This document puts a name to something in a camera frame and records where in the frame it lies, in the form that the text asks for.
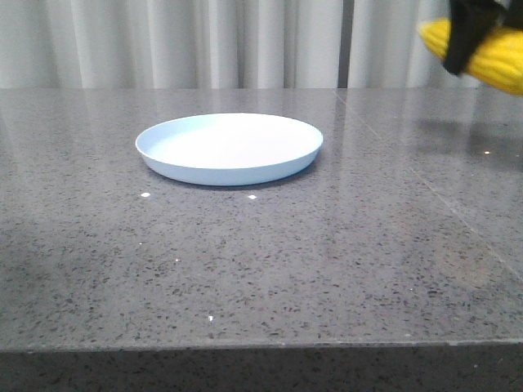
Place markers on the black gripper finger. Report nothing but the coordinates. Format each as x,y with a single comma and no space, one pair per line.
470,22

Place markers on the yellow corn cob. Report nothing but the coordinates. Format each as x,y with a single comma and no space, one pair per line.
497,61

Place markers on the light blue round plate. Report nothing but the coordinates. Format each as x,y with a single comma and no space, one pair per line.
229,149

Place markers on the white curtain right panel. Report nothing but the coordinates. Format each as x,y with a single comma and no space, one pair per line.
387,51

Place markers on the white curtain panel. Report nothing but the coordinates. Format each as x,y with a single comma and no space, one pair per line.
387,51
171,44

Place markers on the white curtain left panel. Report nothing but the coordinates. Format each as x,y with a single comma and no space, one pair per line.
171,44

